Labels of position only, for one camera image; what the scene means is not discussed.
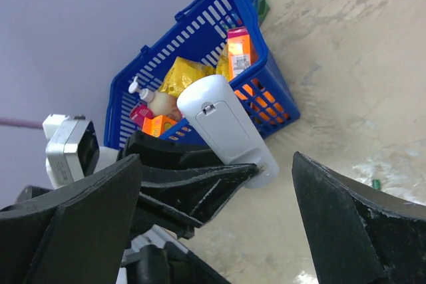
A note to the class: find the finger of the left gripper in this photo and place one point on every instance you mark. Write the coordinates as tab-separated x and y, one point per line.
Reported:
157	153

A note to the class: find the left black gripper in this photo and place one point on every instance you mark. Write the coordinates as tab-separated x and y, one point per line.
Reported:
178	200

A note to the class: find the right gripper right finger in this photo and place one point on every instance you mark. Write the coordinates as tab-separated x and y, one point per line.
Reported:
358	234

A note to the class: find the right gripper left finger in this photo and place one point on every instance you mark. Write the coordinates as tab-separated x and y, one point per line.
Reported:
74	234

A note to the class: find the white remote control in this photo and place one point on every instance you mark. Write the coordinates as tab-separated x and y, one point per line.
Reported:
215	112

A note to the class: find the small orange box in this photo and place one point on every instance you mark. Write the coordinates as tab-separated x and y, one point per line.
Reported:
157	126

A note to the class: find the pink box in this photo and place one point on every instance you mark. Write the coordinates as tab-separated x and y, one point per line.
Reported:
139	113

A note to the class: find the soap pump bottle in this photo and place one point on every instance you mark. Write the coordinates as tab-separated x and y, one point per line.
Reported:
158	102

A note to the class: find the yellow snack bag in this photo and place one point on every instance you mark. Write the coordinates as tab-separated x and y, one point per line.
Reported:
182	74
222	67

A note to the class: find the blue plastic shopping basket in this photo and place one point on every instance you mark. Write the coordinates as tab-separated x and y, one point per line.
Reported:
199	34

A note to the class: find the orange juice carton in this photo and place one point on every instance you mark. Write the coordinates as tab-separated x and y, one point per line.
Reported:
241	51

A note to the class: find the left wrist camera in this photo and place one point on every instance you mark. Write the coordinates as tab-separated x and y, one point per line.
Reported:
72	149

